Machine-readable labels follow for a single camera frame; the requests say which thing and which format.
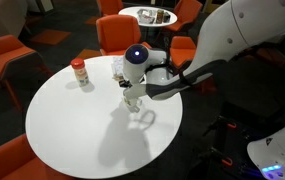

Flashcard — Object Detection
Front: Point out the orange chair top centre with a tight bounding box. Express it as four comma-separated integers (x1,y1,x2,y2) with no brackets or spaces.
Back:
97,0,124,16

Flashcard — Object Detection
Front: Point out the small round white table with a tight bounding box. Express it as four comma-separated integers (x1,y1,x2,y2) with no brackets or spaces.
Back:
119,6,177,27

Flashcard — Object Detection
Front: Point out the silver packet on far table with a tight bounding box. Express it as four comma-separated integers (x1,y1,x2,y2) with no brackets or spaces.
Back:
137,9,155,24

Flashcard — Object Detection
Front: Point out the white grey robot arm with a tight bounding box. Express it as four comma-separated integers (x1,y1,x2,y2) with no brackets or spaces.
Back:
123,0,285,101

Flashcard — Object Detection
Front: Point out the orange chair top right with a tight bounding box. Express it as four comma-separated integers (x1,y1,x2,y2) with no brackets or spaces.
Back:
164,0,202,33

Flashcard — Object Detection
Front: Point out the orange chair behind table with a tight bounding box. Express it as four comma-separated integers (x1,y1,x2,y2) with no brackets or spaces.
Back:
96,15,151,56

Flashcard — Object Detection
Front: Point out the red lidded white jar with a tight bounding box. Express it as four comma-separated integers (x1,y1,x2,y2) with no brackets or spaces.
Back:
70,58,89,87

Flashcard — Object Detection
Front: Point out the orange chair bottom left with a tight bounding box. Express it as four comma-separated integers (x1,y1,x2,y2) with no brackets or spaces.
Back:
0,134,75,180

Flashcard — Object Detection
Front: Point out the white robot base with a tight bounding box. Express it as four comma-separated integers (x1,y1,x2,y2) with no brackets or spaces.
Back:
247,127,285,180

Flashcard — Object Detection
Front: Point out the dark can on far table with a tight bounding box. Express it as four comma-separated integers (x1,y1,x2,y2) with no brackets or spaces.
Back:
156,9,164,24

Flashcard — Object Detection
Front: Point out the white mug cup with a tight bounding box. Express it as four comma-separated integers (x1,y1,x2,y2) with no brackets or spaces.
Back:
123,97,142,113

